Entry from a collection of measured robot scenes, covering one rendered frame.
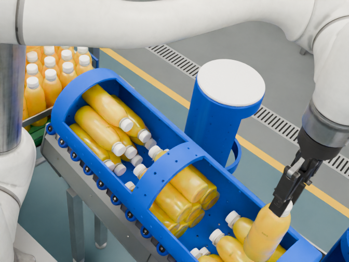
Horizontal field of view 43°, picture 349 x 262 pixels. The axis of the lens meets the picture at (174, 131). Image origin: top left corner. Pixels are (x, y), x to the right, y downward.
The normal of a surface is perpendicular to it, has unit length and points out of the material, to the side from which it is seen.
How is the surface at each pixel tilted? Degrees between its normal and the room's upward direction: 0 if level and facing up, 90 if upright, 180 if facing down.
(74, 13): 50
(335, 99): 95
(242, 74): 0
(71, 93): 35
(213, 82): 0
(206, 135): 90
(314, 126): 90
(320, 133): 90
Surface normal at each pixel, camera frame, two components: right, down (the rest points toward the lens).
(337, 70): -0.88, 0.20
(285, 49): 0.13, -0.67
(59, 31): 0.13, 0.72
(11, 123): 0.68, 0.65
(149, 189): -0.47, -0.09
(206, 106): -0.68, 0.48
